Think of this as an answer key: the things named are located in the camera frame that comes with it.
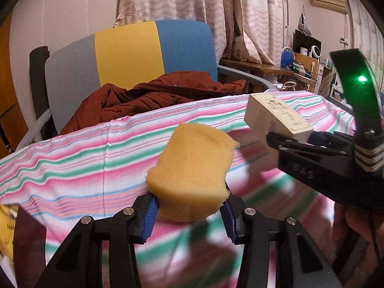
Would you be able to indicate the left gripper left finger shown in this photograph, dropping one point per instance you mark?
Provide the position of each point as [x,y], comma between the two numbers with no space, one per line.
[78,260]

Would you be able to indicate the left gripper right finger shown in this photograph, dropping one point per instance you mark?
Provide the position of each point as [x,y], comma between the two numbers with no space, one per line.
[298,263]

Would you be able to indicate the beige cardboard medicine box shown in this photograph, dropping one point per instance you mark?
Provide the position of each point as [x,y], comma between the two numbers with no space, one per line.
[267,113]

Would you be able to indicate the yellow sponge block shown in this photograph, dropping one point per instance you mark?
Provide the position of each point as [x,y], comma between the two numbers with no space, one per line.
[189,177]

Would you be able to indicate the person's right hand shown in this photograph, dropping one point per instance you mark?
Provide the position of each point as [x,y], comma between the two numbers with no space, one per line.
[356,219]

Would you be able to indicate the striped pink green bedsheet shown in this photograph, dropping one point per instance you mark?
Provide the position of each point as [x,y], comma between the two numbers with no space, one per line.
[99,170]

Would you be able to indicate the wooden desk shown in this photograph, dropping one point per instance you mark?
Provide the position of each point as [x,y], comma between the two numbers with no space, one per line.
[267,69]

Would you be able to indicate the black shelf unit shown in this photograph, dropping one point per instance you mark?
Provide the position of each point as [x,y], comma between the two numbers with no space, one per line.
[312,45]

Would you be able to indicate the dark red jacket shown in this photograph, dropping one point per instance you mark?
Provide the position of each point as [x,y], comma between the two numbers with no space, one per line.
[111,102]

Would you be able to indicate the pink patterned curtain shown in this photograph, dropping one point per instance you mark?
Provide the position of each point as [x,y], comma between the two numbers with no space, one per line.
[258,22]

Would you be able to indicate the grey yellow blue chair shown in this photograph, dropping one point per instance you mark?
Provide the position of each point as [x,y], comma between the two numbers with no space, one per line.
[124,56]

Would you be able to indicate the wall air conditioner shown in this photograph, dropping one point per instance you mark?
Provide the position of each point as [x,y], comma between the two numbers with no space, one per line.
[339,6]

